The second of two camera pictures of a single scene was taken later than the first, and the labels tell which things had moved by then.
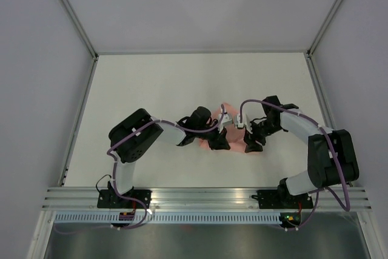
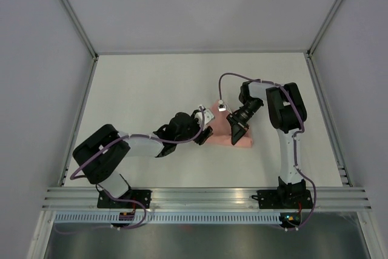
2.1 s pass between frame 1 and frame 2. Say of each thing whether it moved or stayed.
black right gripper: moved
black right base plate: stayed
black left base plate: stayed
